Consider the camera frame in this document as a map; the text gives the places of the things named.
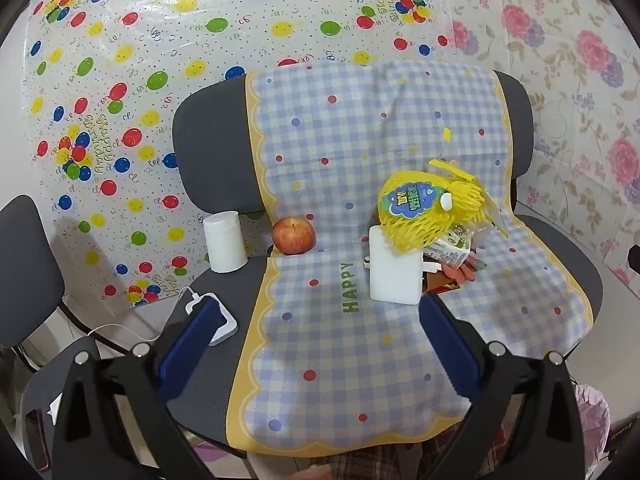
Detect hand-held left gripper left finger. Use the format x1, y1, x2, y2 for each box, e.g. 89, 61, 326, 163
52, 299, 225, 480

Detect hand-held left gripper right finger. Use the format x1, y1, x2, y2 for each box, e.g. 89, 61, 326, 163
419, 292, 586, 480

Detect pink trash bag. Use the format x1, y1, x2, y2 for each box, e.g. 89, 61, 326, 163
574, 384, 612, 480

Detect white controller device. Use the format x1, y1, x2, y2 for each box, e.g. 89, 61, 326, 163
186, 294, 239, 347

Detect white block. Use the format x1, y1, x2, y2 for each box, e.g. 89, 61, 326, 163
364, 224, 425, 305

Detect white drink carton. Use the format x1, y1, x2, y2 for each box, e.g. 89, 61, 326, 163
422, 225, 476, 268

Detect white toilet paper roll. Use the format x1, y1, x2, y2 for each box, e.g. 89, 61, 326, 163
202, 211, 248, 273

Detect clear plastic wrapper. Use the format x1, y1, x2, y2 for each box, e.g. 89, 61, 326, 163
470, 210, 507, 252

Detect plaid pants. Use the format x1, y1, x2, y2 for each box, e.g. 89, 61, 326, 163
307, 427, 503, 480

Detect yellow mesh net bag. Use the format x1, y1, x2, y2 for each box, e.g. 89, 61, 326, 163
376, 159, 493, 253

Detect red apple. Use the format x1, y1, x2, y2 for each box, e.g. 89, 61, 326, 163
272, 217, 317, 256

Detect black chair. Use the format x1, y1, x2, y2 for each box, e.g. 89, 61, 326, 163
0, 195, 101, 376

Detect grey mesh office chair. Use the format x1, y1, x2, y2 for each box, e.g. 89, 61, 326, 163
22, 71, 606, 480

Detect blue checked dotted cloth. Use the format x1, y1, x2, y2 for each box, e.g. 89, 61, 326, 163
226, 60, 596, 456

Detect floral print sheet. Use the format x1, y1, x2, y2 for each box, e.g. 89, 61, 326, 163
440, 0, 640, 286

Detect white cable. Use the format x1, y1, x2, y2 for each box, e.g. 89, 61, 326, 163
87, 287, 201, 341

